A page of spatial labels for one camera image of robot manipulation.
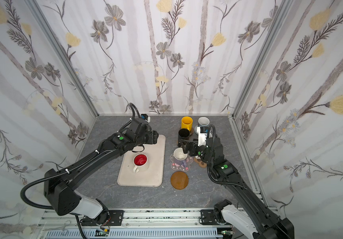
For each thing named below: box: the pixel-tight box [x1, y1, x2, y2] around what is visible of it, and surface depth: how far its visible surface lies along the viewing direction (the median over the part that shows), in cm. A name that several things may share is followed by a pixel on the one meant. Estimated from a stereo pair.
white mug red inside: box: [132, 153, 150, 173], surface depth 90 cm
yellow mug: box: [180, 116, 193, 132], surface depth 106 cm
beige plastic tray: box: [117, 134, 167, 188], surface depth 90 cm
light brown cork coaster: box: [170, 170, 189, 190], surface depth 88 cm
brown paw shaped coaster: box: [193, 156, 207, 168], surface depth 95 cm
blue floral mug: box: [197, 116, 211, 127], surface depth 106 cm
